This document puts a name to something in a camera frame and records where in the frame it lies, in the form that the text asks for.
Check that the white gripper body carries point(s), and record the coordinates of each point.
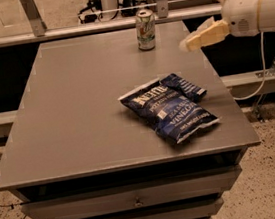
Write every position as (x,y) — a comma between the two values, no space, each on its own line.
(241,12)

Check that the blue rxbar blueberry wrapper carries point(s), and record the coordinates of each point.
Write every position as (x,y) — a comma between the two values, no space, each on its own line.
(188,89)

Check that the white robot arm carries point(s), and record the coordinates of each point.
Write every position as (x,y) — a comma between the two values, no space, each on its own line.
(267,14)

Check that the blue kettle chip bag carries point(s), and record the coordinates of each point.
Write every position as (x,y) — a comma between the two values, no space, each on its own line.
(168,112)

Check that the grey metal railing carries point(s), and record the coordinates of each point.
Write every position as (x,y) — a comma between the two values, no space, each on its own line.
(29,21)

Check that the grey drawer cabinet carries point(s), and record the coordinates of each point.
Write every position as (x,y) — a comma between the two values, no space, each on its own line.
(71,135)

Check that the top drawer with knob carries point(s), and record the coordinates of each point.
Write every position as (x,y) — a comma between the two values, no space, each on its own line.
(138,195)

